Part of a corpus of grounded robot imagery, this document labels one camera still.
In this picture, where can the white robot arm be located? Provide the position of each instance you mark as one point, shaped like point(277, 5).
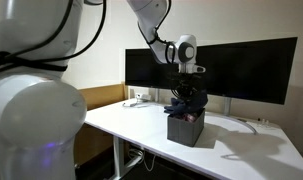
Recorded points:
point(39, 113)

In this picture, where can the dark grey fabric box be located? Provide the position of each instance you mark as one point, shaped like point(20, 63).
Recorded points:
point(185, 132)

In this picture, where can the pink red patterned cloth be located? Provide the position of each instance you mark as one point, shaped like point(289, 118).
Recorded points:
point(188, 117)

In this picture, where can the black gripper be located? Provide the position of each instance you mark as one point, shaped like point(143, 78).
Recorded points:
point(185, 86)

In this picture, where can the silver curved monitor stand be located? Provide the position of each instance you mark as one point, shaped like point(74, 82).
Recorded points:
point(226, 114)

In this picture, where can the left black monitor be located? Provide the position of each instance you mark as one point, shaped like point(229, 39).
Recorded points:
point(253, 70)

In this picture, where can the dark blue towel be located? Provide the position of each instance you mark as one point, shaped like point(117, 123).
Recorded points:
point(194, 104)

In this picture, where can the wooden side panel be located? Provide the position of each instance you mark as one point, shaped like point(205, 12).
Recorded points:
point(89, 141)

